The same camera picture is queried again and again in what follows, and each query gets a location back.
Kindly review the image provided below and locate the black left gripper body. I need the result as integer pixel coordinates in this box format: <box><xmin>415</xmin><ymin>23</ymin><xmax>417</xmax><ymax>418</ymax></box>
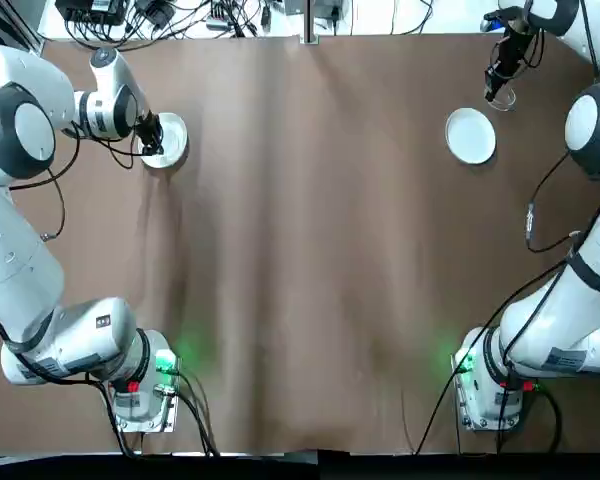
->
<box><xmin>135</xmin><ymin>112</ymin><xmax>162</xmax><ymax>137</ymax></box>

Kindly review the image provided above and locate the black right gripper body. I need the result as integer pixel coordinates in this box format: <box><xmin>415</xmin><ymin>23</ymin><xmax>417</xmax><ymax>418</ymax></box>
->
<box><xmin>489</xmin><ymin>19</ymin><xmax>536</xmax><ymax>79</ymax></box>

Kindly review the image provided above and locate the clear small petri dish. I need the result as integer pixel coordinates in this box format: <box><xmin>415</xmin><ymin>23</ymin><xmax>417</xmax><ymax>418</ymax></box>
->
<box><xmin>488</xmin><ymin>88</ymin><xmax>518</xmax><ymax>113</ymax></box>

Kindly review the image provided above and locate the white round plate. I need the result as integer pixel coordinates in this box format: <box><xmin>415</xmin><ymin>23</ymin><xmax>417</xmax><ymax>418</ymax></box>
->
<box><xmin>444</xmin><ymin>107</ymin><xmax>497</xmax><ymax>165</ymax></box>
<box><xmin>138</xmin><ymin>112</ymin><xmax>188</xmax><ymax>170</ymax></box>

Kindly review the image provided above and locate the black power adapter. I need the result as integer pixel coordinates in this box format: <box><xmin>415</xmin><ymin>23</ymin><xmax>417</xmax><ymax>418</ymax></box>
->
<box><xmin>135</xmin><ymin>0</ymin><xmax>170</xmax><ymax>25</ymax></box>

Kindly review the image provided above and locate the black usb hub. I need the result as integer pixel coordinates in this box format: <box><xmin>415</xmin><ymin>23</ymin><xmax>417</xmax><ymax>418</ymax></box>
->
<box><xmin>205</xmin><ymin>2</ymin><xmax>232</xmax><ymax>30</ymax></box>

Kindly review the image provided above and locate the black electronics box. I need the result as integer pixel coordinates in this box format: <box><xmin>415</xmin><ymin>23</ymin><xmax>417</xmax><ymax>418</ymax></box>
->
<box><xmin>54</xmin><ymin>0</ymin><xmax>127</xmax><ymax>26</ymax></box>

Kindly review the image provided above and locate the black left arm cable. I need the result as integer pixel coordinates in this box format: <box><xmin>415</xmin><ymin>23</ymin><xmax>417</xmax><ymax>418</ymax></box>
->
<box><xmin>7</xmin><ymin>122</ymin><xmax>149</xmax><ymax>241</ymax></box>

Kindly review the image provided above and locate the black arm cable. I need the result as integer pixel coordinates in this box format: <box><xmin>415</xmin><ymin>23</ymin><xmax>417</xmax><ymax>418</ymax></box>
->
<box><xmin>7</xmin><ymin>122</ymin><xmax>149</xmax><ymax>241</ymax></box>
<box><xmin>413</xmin><ymin>144</ymin><xmax>600</xmax><ymax>457</ymax></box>

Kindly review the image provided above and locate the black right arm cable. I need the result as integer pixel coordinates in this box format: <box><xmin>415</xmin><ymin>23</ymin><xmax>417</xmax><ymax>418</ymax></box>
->
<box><xmin>413</xmin><ymin>144</ymin><xmax>600</xmax><ymax>457</ymax></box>

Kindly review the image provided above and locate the aluminium frame post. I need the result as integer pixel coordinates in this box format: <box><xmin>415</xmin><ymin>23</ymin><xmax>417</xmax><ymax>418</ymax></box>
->
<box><xmin>303</xmin><ymin>0</ymin><xmax>318</xmax><ymax>45</ymax></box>
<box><xmin>14</xmin><ymin>14</ymin><xmax>46</xmax><ymax>56</ymax></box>

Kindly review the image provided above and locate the black left base cable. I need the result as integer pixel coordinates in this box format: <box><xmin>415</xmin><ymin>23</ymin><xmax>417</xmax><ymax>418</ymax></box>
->
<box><xmin>177</xmin><ymin>367</ymin><xmax>222</xmax><ymax>459</ymax></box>

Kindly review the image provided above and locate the black base cable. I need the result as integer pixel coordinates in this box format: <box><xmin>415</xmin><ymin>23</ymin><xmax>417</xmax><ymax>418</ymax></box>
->
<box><xmin>177</xmin><ymin>367</ymin><xmax>222</xmax><ymax>459</ymax></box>
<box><xmin>494</xmin><ymin>379</ymin><xmax>564</xmax><ymax>457</ymax></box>

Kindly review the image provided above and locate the black right base cable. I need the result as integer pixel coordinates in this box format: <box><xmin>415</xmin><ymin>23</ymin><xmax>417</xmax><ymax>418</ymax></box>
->
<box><xmin>494</xmin><ymin>379</ymin><xmax>564</xmax><ymax>457</ymax></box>

